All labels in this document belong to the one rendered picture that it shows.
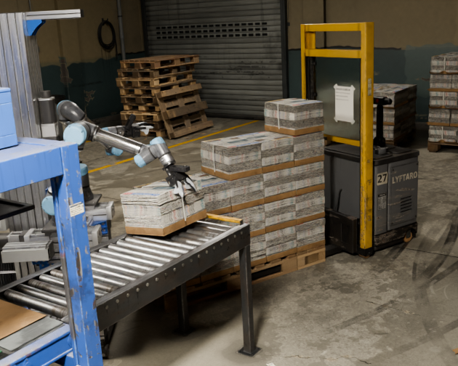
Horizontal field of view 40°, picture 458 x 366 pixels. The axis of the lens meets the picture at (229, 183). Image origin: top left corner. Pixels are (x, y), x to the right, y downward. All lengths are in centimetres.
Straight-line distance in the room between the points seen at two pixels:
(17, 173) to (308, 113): 297
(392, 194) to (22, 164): 366
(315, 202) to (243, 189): 70
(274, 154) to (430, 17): 630
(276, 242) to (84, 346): 254
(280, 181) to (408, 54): 626
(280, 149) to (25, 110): 183
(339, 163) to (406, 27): 553
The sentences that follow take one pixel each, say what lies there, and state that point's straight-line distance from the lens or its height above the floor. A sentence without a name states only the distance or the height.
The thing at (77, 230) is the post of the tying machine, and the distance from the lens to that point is 228.
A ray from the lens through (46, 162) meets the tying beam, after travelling 215.
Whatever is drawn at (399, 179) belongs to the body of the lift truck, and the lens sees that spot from 526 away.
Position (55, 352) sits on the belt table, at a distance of 256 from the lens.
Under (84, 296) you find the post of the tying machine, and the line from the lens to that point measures 237.
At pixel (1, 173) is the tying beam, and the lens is 205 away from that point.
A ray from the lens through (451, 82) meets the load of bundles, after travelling 873.
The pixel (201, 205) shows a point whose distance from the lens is 356.
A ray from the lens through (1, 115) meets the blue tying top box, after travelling 225.
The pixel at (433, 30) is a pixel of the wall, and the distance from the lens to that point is 1045.
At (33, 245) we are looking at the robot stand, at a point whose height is 74.
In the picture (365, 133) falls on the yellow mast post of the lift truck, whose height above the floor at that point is 103.
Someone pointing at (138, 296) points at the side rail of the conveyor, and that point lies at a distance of 289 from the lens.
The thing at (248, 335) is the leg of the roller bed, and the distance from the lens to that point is 378.
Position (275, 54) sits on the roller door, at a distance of 1157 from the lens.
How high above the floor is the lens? 195
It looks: 15 degrees down
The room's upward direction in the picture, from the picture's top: 3 degrees counter-clockwise
